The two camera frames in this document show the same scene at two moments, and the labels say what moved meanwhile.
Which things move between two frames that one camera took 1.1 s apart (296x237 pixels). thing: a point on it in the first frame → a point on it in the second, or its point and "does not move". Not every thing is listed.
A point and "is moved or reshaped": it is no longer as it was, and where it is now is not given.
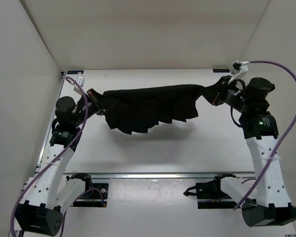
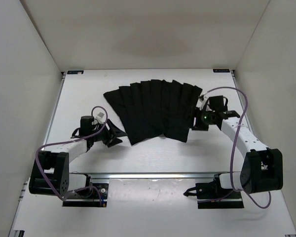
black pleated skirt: (137, 109) is moved or reshaped
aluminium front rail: (149, 176) does not move
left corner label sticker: (75, 72) does not move
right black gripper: (214, 95) → (195, 113)
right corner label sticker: (221, 70) does not move
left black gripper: (96, 96) → (115, 132)
